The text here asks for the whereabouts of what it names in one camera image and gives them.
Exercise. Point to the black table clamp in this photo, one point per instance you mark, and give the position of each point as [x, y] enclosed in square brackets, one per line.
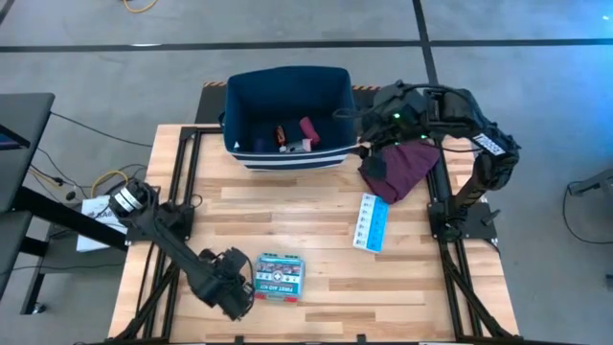
[238, 339]
[361, 339]

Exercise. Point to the navy white striped fabric basket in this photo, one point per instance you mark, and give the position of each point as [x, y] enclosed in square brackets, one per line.
[287, 163]

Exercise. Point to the maroon bandage roll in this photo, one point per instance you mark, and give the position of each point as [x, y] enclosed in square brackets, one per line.
[310, 129]

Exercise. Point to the black desk leg beam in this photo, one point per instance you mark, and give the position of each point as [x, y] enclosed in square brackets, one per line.
[62, 215]

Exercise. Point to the green first aid kit box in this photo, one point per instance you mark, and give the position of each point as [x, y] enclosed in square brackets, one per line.
[280, 278]

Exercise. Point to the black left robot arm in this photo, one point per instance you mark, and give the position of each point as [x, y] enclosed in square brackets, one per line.
[182, 254]

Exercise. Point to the grey stand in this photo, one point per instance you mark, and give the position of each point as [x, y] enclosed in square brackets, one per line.
[594, 184]

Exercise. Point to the dark grey desk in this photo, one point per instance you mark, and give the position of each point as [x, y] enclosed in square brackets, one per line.
[24, 110]

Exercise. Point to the black left table frame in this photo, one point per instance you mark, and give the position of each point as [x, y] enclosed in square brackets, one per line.
[182, 225]

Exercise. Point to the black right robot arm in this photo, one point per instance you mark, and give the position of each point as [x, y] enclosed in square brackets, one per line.
[493, 163]

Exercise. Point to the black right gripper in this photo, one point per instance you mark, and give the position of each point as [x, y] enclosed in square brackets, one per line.
[373, 165]

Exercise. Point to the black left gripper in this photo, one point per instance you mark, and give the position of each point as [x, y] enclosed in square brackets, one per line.
[227, 282]

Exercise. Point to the folded maroon cloth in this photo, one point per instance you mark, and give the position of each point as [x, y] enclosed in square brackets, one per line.
[407, 172]

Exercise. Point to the black right table frame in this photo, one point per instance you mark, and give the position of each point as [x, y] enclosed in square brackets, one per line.
[479, 225]

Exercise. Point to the white blue pill organizer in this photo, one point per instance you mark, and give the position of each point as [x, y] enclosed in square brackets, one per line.
[371, 223]

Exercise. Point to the white paper sheet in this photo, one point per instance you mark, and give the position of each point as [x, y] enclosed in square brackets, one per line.
[91, 235]

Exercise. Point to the black table frame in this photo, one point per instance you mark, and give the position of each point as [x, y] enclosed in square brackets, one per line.
[182, 225]
[479, 225]

